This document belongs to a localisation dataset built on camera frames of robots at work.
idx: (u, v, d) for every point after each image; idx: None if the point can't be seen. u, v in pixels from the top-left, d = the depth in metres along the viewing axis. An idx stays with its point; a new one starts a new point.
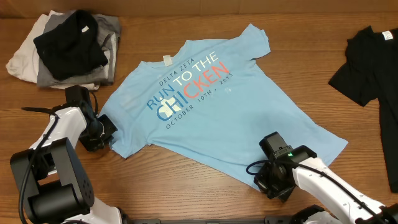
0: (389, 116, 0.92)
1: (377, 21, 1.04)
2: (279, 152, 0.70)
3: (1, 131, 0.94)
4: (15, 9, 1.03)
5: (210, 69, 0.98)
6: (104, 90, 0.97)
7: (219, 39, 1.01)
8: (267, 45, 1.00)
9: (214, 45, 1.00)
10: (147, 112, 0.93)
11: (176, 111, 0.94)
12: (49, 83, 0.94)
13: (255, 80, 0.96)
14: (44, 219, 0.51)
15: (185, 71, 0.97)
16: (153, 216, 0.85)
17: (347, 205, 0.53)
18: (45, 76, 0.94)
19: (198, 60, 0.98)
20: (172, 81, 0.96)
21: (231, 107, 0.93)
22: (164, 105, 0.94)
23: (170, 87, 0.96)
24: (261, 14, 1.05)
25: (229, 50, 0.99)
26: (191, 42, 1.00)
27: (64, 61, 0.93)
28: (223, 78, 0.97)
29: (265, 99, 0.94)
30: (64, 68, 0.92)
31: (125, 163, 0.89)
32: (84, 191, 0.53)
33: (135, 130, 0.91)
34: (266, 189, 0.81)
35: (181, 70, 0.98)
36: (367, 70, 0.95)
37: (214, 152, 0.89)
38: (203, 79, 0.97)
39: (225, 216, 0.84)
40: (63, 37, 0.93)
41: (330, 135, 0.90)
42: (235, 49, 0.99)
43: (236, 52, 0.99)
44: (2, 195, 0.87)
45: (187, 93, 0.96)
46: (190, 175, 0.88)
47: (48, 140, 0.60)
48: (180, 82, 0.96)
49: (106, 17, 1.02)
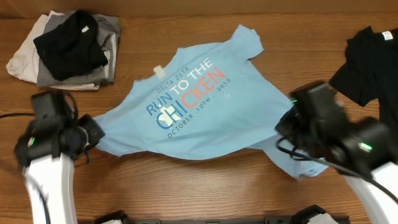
0: (390, 116, 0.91)
1: (377, 22, 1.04)
2: (327, 116, 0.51)
3: (1, 131, 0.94)
4: (15, 9, 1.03)
5: (206, 76, 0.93)
6: (104, 90, 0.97)
7: (211, 45, 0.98)
8: (258, 43, 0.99)
9: (207, 53, 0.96)
10: (143, 120, 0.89)
11: (176, 121, 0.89)
12: (49, 82, 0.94)
13: (255, 84, 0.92)
14: None
15: (181, 80, 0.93)
16: (153, 216, 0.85)
17: None
18: (45, 76, 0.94)
19: (193, 67, 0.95)
20: (169, 90, 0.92)
21: (232, 113, 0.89)
22: (163, 112, 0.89)
23: (167, 95, 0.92)
24: (261, 14, 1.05)
25: (222, 53, 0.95)
26: (182, 50, 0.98)
27: (64, 61, 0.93)
28: (220, 83, 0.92)
29: (267, 102, 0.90)
30: (64, 68, 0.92)
31: (125, 163, 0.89)
32: None
33: (136, 139, 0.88)
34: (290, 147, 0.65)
35: (177, 79, 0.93)
36: (366, 70, 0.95)
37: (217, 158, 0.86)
38: (200, 87, 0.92)
39: (224, 216, 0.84)
40: (63, 37, 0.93)
41: None
42: (229, 53, 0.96)
43: (229, 56, 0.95)
44: (3, 195, 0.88)
45: (185, 101, 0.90)
46: (190, 175, 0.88)
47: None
48: (177, 91, 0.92)
49: (106, 17, 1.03)
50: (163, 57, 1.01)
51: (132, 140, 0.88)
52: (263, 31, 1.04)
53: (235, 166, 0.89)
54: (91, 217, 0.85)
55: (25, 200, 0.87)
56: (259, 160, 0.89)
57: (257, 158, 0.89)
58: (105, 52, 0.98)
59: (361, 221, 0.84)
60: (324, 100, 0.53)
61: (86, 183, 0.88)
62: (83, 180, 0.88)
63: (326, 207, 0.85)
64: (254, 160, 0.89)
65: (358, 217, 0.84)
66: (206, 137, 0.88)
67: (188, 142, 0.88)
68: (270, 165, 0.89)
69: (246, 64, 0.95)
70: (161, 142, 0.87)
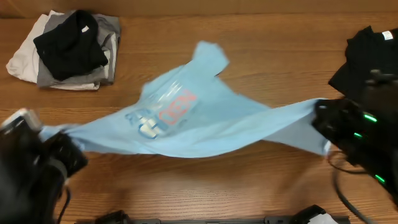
0: None
1: (377, 21, 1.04)
2: None
3: None
4: (15, 9, 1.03)
5: (175, 101, 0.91)
6: (104, 90, 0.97)
7: (176, 70, 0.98)
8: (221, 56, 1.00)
9: (173, 77, 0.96)
10: (122, 128, 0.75)
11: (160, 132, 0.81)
12: (49, 83, 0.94)
13: (229, 101, 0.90)
14: None
15: (154, 102, 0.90)
16: (152, 216, 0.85)
17: None
18: (46, 76, 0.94)
19: (161, 93, 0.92)
20: (147, 108, 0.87)
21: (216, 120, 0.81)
22: (145, 124, 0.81)
23: (145, 111, 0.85)
24: (261, 14, 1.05)
25: (189, 74, 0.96)
26: (147, 86, 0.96)
27: (64, 61, 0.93)
28: (192, 106, 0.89)
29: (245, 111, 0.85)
30: (64, 68, 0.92)
31: (125, 163, 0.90)
32: None
33: (124, 142, 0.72)
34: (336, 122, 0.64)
35: (150, 101, 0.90)
36: (366, 70, 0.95)
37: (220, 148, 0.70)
38: (173, 108, 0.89)
39: (224, 216, 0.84)
40: (63, 37, 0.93)
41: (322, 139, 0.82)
42: (194, 71, 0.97)
43: (199, 75, 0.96)
44: None
45: (164, 118, 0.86)
46: (190, 175, 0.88)
47: None
48: (156, 107, 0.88)
49: (106, 17, 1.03)
50: (163, 57, 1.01)
51: (117, 144, 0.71)
52: (263, 31, 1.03)
53: (234, 167, 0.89)
54: (91, 218, 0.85)
55: None
56: (259, 160, 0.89)
57: (256, 158, 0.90)
58: (105, 52, 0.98)
59: (361, 221, 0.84)
60: None
61: (86, 183, 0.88)
62: (83, 180, 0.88)
63: (326, 207, 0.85)
64: (252, 160, 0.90)
65: (359, 217, 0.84)
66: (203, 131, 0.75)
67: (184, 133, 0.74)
68: (270, 165, 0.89)
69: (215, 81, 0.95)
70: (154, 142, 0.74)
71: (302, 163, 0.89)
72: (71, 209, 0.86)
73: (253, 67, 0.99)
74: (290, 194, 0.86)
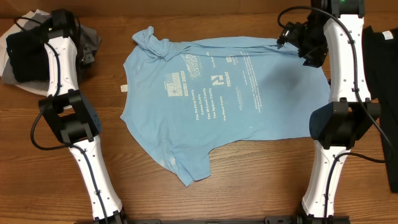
0: (389, 116, 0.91)
1: (377, 21, 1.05)
2: (358, 125, 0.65)
3: (1, 131, 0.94)
4: (15, 9, 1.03)
5: (186, 77, 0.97)
6: (104, 91, 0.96)
7: (181, 46, 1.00)
8: (199, 168, 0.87)
9: (186, 50, 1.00)
10: (181, 50, 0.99)
11: (201, 65, 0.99)
12: (11, 81, 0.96)
13: (232, 83, 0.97)
14: (78, 137, 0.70)
15: (175, 59, 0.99)
16: (152, 216, 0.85)
17: (326, 164, 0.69)
18: (10, 74, 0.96)
19: (177, 60, 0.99)
20: (178, 63, 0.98)
21: (245, 73, 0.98)
22: (186, 63, 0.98)
23: (176, 59, 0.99)
24: (261, 14, 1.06)
25: (202, 56, 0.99)
26: (168, 41, 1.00)
27: (30, 65, 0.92)
28: (199, 73, 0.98)
29: (248, 79, 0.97)
30: (25, 72, 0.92)
31: (124, 163, 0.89)
32: (94, 117, 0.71)
33: (191, 56, 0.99)
34: (334, 129, 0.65)
35: (174, 56, 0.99)
36: (367, 70, 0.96)
37: (264, 61, 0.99)
38: (191, 72, 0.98)
39: (225, 216, 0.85)
40: (27, 40, 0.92)
41: (311, 90, 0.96)
42: (191, 61, 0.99)
43: (207, 65, 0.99)
44: (2, 195, 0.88)
45: (191, 68, 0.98)
46: (201, 170, 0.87)
47: (52, 84, 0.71)
48: (185, 63, 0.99)
49: (132, 55, 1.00)
50: None
51: (191, 51, 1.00)
52: (264, 31, 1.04)
53: (235, 166, 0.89)
54: (91, 217, 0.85)
55: (25, 201, 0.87)
56: (264, 156, 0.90)
57: (257, 157, 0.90)
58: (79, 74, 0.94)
59: (362, 221, 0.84)
60: (347, 124, 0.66)
61: None
62: (79, 180, 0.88)
63: None
64: (254, 159, 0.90)
65: (359, 217, 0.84)
66: (242, 43, 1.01)
67: (240, 48, 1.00)
68: (270, 165, 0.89)
69: (211, 63, 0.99)
70: (225, 58, 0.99)
71: (302, 163, 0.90)
72: (71, 209, 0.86)
73: (252, 67, 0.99)
74: (290, 188, 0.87)
